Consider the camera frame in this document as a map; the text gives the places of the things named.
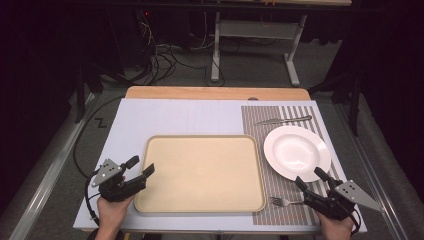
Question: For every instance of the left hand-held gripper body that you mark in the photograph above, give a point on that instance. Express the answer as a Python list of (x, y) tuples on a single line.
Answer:
[(115, 188)]

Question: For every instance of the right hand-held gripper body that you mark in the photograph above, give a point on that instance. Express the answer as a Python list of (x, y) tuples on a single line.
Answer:
[(333, 203)]

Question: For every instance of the silver fork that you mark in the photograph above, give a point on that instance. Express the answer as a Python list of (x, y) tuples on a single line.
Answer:
[(286, 201)]

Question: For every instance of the white round plate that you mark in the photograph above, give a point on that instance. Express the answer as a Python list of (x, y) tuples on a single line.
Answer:
[(295, 151)]

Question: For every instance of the beige plastic tray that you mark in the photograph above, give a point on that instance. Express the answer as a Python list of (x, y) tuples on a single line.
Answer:
[(200, 175)]

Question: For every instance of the silver table knife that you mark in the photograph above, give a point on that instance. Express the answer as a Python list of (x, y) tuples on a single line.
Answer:
[(283, 120)]

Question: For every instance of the person's right hand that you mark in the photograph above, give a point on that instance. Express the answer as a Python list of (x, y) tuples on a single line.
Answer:
[(335, 225)]

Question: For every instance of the person's left hand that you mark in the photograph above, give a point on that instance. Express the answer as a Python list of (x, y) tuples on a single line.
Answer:
[(111, 211)]

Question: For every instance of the white table cover board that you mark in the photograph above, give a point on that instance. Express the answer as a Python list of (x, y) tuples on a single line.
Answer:
[(166, 116)]

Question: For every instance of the black metal stand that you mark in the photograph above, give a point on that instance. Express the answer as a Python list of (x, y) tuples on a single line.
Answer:
[(355, 103), (80, 93)]

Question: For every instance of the brown striped woven placemat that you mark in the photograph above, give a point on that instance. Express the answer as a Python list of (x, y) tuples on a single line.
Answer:
[(256, 120)]

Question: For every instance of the light wooden table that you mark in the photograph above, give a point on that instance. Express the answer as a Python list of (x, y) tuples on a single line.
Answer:
[(216, 92)]

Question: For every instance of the aluminium floor rail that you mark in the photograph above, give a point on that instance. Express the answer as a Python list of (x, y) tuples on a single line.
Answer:
[(50, 176), (370, 166)]

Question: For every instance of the white metal desk frame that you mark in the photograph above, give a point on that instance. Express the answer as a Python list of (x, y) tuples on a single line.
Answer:
[(256, 29)]

